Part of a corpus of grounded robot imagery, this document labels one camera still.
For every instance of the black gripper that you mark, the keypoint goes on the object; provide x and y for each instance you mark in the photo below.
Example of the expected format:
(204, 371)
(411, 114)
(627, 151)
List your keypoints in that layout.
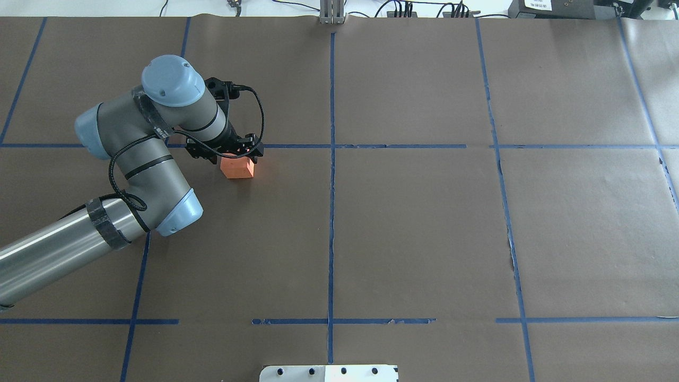
(232, 139)

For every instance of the orange foam cube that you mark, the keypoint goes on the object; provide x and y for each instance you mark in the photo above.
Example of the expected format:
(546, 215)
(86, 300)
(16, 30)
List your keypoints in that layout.
(242, 168)

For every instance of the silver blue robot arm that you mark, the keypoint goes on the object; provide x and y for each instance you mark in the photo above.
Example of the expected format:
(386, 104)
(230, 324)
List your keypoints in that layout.
(149, 192)

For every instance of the black power strip left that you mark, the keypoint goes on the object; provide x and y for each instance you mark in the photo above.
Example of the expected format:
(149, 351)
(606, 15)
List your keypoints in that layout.
(406, 13)

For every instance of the black power strip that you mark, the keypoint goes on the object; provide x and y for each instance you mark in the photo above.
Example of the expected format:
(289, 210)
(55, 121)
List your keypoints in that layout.
(459, 14)
(406, 13)

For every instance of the brown paper table cover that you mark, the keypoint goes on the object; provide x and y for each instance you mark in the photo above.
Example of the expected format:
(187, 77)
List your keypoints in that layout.
(474, 200)

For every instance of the white mounting plate with holes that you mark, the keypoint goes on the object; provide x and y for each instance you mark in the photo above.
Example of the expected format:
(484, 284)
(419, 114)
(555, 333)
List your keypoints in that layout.
(331, 372)

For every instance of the black power strip right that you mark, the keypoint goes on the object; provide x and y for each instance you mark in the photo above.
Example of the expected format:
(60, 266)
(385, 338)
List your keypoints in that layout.
(459, 14)

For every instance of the black box with white label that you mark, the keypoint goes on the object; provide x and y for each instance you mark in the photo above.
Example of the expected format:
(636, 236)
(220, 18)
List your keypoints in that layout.
(582, 10)

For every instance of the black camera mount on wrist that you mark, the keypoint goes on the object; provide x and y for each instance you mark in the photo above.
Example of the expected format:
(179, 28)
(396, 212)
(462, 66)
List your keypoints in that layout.
(223, 92)

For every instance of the grey aluminium profile post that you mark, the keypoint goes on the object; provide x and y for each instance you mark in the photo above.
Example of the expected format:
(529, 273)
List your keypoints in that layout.
(332, 12)

